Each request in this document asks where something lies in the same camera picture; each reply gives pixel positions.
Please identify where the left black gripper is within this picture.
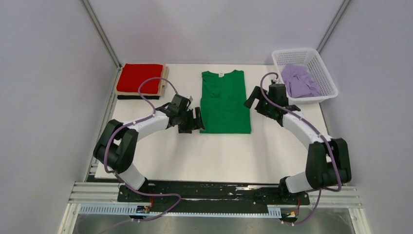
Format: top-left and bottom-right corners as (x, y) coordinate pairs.
(178, 107), (206, 134)

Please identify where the green t shirt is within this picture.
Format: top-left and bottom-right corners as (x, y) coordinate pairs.
(200, 70), (251, 134)

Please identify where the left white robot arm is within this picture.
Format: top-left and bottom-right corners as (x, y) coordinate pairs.
(93, 94), (205, 201)

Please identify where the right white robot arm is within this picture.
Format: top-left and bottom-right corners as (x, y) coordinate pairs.
(244, 83), (352, 204)

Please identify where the purple t shirt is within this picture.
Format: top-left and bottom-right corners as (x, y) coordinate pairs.
(281, 64), (321, 98)

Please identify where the white plastic basket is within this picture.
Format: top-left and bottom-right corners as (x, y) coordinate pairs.
(272, 48), (338, 104)

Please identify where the folded black t shirt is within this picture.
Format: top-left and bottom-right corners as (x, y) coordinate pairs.
(117, 95), (160, 100)

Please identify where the folded red t shirt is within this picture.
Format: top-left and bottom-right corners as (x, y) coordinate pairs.
(115, 63), (165, 95)

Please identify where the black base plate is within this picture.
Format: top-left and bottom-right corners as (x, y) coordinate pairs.
(117, 180), (310, 214)

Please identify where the white slotted cable duct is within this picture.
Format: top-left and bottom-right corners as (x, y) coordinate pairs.
(79, 203), (282, 218)

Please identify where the aluminium rail frame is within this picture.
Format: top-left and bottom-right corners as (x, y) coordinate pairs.
(58, 182), (371, 234)

